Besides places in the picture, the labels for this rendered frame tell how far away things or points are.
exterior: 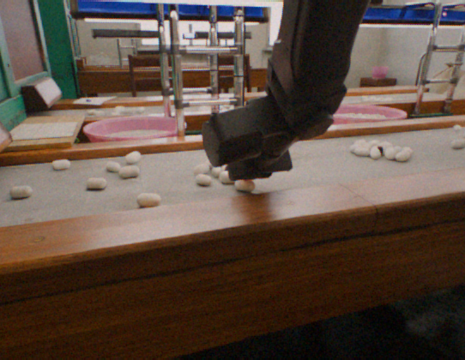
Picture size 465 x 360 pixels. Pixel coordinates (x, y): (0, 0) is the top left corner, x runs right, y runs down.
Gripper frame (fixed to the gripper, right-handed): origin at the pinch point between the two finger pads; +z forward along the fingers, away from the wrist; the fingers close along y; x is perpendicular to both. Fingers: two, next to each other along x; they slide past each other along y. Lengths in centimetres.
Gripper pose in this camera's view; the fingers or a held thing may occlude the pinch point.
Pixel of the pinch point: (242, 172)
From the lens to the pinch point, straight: 59.8
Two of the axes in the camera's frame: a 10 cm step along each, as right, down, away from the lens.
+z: -2.4, 3.0, 9.2
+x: 1.8, 9.5, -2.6
